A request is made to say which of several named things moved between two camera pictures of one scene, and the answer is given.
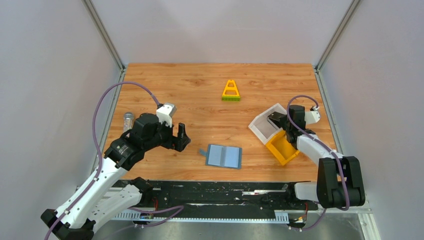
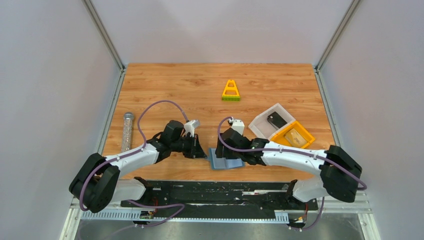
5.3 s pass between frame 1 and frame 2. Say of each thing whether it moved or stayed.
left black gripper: moved
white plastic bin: stayed
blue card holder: stayed
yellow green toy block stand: stayed
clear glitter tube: stayed
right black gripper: moved
